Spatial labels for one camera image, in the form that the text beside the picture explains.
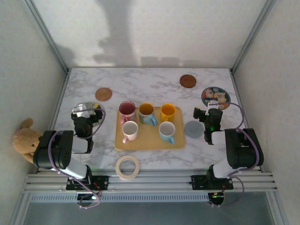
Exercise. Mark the green floral coaster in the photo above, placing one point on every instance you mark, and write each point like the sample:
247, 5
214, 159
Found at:
92, 103

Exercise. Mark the light cork coaster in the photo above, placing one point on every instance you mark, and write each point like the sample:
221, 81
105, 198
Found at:
103, 94

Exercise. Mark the teal cartoon bear coaster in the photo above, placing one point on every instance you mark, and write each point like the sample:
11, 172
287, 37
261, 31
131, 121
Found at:
211, 95

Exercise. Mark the blue grey woven coaster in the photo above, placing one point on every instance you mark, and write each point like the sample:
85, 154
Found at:
193, 129

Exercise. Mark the dark brown wooden coaster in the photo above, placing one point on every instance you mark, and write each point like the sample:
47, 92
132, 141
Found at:
188, 81

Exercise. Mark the plain yellow mug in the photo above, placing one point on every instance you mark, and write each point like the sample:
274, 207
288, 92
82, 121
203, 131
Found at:
167, 110

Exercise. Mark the light blue mug white inside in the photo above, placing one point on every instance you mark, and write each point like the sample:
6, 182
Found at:
167, 129

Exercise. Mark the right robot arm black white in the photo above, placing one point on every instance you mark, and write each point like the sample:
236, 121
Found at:
243, 150

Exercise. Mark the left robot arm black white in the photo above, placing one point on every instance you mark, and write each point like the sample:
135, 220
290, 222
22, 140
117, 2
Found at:
54, 152

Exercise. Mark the pink floral mug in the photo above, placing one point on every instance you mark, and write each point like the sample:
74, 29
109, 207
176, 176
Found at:
127, 108

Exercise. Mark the blue illustrated mug yellow inside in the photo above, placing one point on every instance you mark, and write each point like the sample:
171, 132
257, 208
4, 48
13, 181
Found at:
146, 110

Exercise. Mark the yellow plastic tray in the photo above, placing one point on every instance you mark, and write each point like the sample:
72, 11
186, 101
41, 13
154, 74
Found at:
145, 140

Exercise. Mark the brown teddy bear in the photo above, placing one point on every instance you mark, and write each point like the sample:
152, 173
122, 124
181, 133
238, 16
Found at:
23, 140

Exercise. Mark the beige masking tape roll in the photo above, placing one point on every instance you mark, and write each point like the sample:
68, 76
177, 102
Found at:
127, 177

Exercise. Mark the round base controller with LED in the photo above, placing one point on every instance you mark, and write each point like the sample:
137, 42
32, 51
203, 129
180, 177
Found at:
216, 198
87, 199

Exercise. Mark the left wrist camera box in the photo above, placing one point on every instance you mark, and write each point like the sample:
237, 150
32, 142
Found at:
79, 110

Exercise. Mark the aluminium side rail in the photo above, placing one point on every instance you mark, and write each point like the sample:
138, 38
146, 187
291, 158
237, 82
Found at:
238, 93
58, 103

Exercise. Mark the aluminium corner post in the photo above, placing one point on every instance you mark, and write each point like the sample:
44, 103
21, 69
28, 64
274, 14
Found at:
253, 35
48, 38

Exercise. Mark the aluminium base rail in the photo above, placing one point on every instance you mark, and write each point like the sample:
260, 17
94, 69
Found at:
152, 185

